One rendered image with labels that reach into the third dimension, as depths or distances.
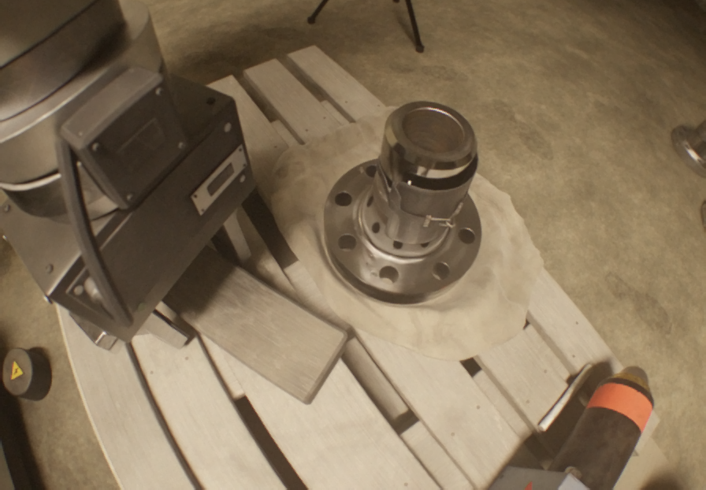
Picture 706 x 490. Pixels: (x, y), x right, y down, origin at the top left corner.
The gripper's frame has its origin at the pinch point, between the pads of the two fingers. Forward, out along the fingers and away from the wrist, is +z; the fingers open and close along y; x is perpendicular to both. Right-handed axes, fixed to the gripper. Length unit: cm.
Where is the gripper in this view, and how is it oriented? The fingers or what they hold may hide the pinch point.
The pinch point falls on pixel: (196, 284)
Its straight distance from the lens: 54.9
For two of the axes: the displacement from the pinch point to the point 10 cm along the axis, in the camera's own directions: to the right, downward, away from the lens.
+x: -8.6, -4.5, 2.2
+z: -0.6, 5.1, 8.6
